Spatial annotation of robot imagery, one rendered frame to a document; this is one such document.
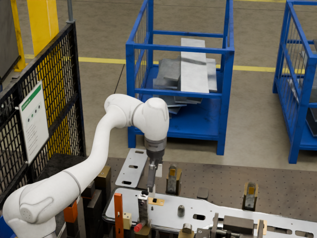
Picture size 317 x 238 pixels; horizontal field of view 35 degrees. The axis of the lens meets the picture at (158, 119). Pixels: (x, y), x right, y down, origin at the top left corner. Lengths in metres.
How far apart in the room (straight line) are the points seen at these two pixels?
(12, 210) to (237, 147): 2.84
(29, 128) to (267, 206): 1.29
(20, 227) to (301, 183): 1.68
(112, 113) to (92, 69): 3.51
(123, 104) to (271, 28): 4.82
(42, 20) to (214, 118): 2.30
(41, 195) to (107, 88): 3.56
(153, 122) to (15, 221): 0.61
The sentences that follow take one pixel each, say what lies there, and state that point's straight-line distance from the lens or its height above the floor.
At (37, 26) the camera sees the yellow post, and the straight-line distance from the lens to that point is 2.38.
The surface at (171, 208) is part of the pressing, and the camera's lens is 2.19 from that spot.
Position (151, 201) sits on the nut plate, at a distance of 2.21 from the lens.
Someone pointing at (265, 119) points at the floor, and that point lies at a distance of 4.70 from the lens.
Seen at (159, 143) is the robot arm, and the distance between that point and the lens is 1.97.
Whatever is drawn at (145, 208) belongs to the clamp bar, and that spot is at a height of 1.16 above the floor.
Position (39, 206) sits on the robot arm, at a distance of 1.58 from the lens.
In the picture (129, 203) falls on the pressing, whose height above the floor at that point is 1.00.
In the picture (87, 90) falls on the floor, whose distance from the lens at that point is 5.05.
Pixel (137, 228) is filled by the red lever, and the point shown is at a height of 1.14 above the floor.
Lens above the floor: 2.50
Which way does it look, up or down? 33 degrees down
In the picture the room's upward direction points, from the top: 1 degrees clockwise
